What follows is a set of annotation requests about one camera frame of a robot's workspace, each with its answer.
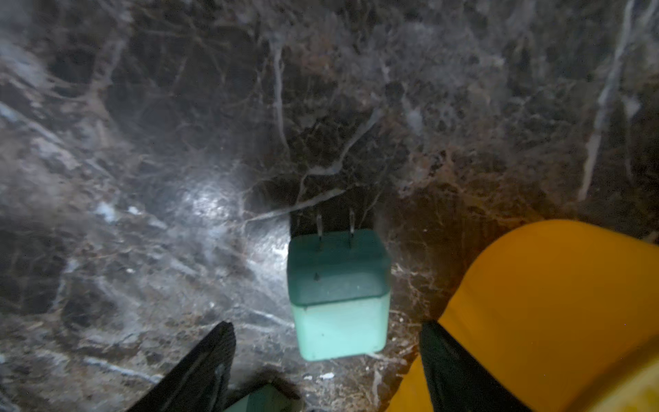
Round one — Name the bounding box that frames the green plug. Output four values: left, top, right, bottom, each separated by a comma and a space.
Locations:
287, 213, 391, 362
224, 385, 305, 412

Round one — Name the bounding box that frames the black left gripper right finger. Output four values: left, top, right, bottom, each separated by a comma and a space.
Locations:
420, 322, 530, 411

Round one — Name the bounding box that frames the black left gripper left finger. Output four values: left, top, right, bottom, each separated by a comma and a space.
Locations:
127, 322, 236, 412

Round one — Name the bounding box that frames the yellow storage box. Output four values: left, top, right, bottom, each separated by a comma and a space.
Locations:
389, 220, 658, 411

